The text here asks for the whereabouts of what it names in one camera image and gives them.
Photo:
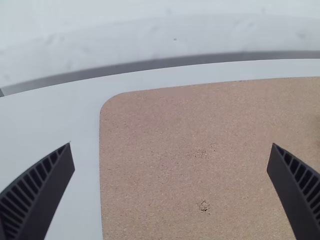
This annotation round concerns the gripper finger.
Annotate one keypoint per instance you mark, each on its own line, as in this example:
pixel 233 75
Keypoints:
pixel 300 195
pixel 37 197

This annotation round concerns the cork mat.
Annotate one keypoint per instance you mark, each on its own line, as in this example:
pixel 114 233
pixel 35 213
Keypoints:
pixel 187 162

